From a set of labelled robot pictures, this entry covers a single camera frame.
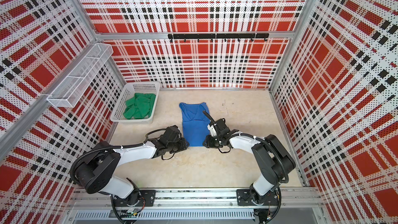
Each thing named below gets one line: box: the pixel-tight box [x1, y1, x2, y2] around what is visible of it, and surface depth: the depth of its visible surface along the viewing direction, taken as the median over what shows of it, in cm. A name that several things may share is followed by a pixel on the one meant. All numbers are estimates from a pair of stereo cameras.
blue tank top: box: [178, 102, 211, 147], surface depth 103 cm
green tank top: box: [123, 92, 156, 120], surface depth 107 cm
